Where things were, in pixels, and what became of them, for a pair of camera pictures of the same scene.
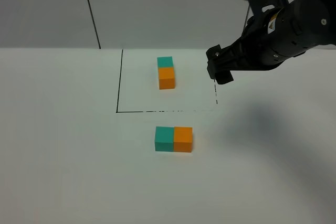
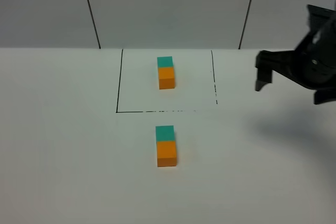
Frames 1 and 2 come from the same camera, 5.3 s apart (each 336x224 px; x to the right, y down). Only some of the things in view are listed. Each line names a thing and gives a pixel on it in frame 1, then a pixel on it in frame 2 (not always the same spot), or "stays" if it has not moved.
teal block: [164, 138] stays
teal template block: [165, 61] stays
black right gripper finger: [219, 65] to [284, 62]
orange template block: [166, 77] stays
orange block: [182, 139] to [166, 153]
